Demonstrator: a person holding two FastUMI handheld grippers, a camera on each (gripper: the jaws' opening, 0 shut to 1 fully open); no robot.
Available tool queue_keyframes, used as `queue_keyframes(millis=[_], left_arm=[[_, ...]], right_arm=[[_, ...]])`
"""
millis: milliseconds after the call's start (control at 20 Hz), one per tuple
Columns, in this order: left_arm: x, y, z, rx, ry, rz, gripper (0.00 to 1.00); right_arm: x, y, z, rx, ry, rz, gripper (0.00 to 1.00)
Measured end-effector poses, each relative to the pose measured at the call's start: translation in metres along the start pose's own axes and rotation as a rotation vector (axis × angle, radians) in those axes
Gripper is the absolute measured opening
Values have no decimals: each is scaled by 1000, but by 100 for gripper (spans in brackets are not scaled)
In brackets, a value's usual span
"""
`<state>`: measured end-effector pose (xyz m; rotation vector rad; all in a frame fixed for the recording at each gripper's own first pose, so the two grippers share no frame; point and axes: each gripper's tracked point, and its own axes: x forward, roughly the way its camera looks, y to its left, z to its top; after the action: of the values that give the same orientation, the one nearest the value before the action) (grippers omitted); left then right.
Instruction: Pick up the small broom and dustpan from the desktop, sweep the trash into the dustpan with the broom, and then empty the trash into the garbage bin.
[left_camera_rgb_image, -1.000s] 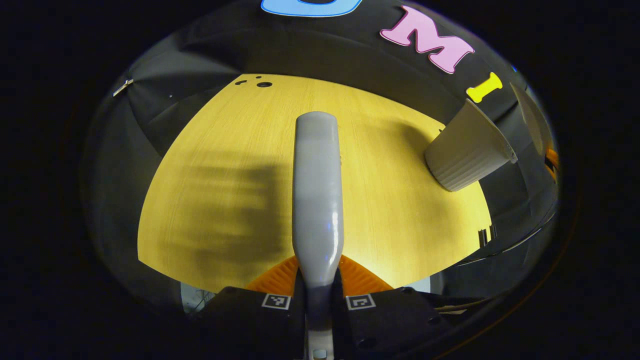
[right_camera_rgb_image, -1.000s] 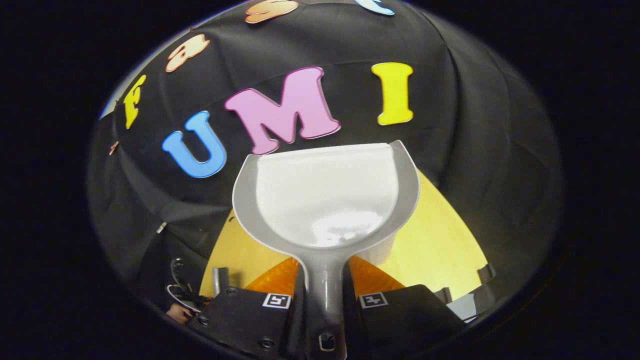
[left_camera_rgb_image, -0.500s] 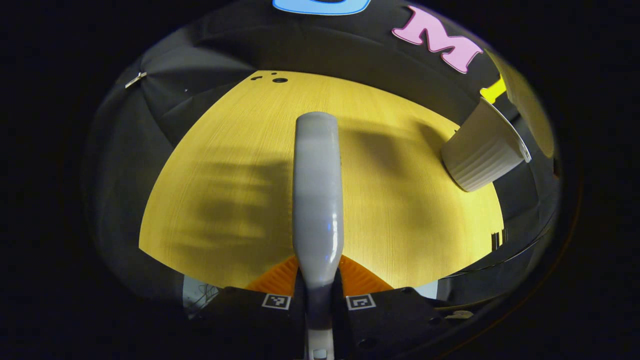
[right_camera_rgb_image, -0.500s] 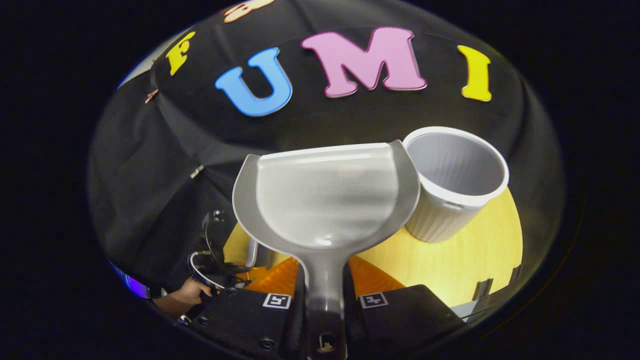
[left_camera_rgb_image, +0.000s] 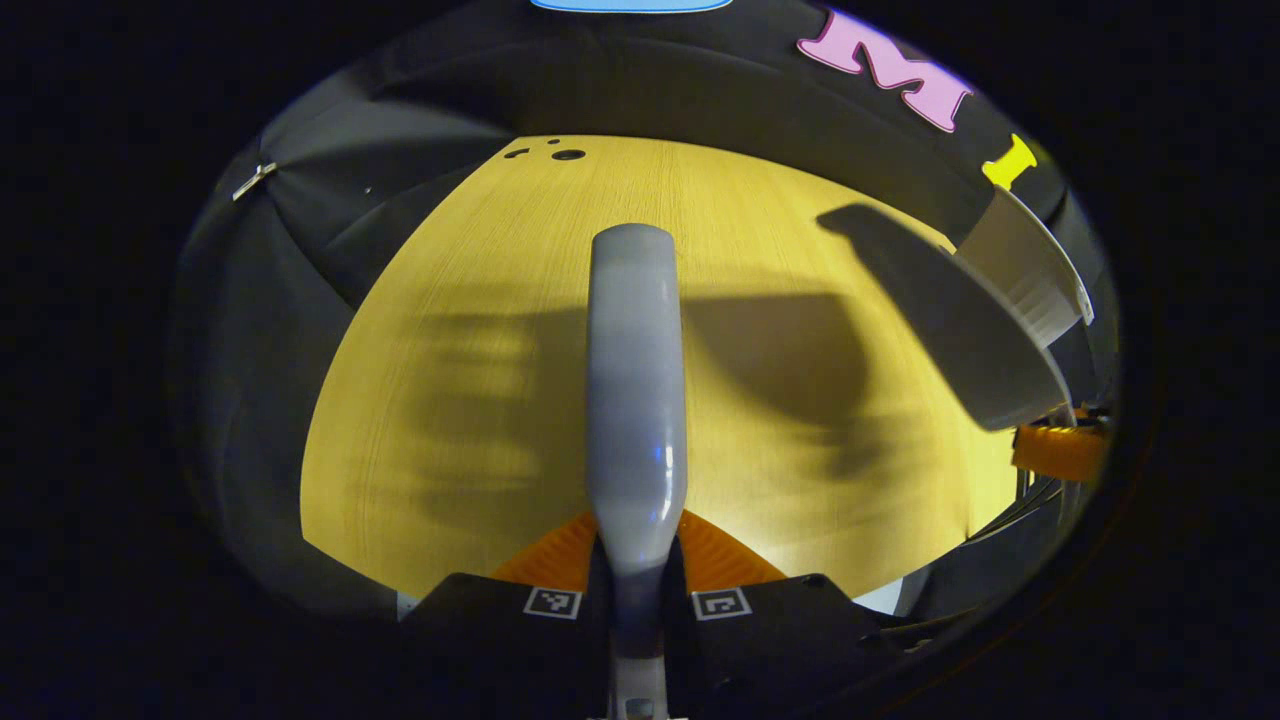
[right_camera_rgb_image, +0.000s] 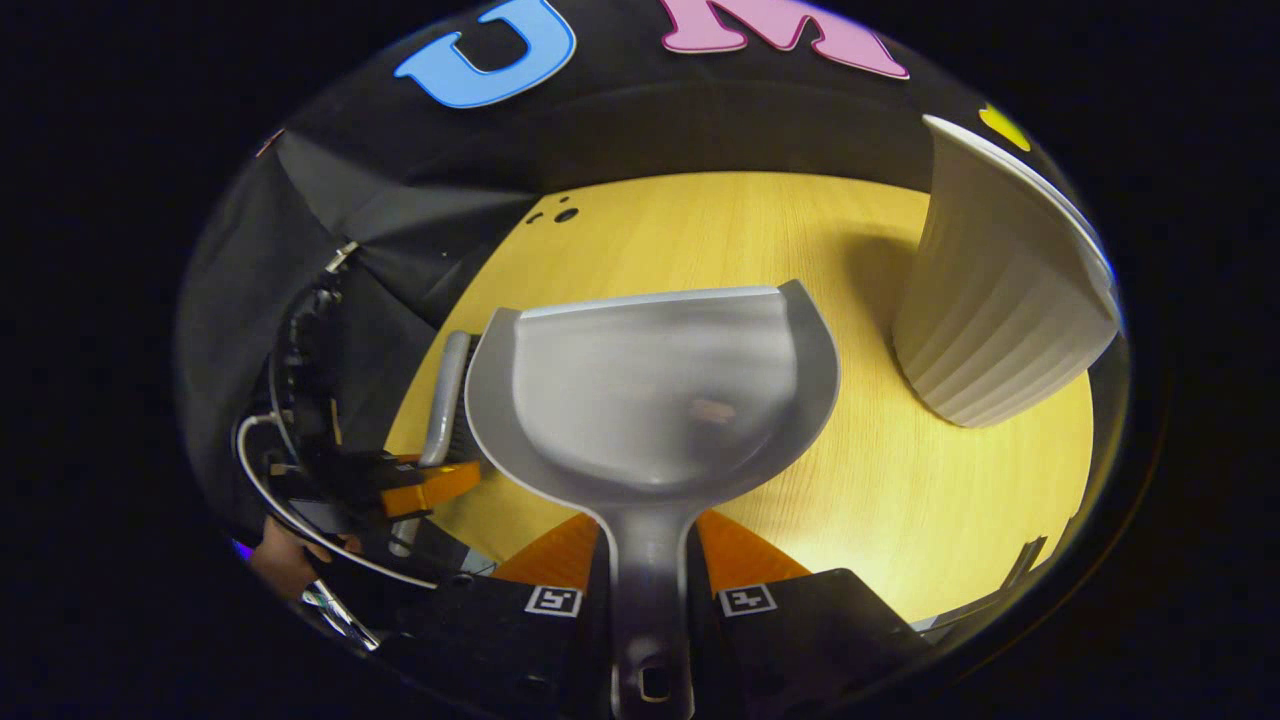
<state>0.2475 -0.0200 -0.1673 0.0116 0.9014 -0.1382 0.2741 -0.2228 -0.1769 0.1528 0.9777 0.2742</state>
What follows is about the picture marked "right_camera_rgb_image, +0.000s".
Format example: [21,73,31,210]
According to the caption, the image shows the small grey broom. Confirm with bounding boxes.
[388,330,483,558]

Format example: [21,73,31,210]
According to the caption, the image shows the black desk edge bracket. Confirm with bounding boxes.
[1004,536,1050,593]

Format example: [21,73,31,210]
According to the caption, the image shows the white cable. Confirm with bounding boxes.
[234,411,441,591]

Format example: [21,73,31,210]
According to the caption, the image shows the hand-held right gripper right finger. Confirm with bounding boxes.
[688,510,929,719]

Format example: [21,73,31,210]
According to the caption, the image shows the grey plastic dustpan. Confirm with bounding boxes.
[464,279,844,720]

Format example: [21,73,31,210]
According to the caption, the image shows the white ribbed garbage bin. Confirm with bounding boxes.
[891,113,1122,430]

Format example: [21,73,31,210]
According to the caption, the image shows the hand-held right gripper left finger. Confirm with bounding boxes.
[378,513,613,719]

